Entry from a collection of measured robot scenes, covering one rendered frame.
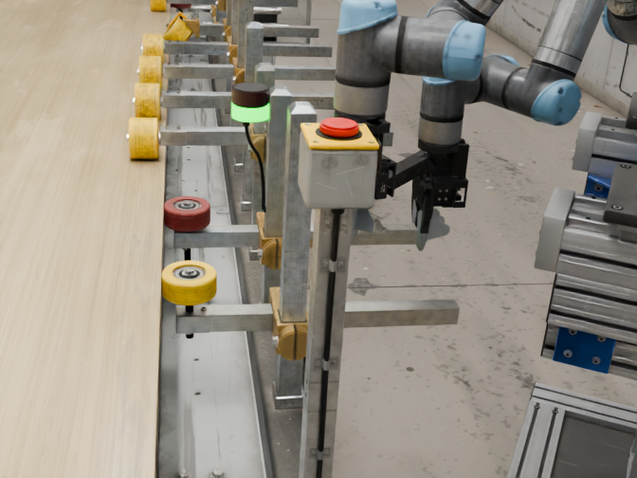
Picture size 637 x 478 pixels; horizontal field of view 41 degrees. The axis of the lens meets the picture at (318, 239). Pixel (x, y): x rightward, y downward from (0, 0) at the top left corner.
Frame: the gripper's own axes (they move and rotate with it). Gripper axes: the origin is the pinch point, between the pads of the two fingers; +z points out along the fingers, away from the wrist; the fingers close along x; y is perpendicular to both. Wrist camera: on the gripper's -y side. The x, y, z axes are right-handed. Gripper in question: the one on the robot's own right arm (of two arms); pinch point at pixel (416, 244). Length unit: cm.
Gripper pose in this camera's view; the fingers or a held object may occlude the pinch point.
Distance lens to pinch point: 157.3
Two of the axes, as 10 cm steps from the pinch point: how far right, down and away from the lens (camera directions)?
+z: -0.4, 9.0, 4.3
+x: -1.5, -4.3, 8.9
